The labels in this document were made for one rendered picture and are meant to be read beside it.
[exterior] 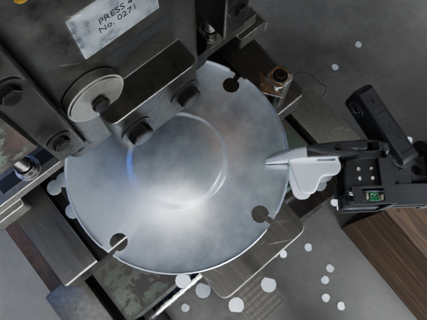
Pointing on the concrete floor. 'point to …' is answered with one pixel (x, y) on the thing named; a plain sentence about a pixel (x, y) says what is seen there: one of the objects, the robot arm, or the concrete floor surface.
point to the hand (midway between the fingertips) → (274, 156)
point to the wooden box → (396, 251)
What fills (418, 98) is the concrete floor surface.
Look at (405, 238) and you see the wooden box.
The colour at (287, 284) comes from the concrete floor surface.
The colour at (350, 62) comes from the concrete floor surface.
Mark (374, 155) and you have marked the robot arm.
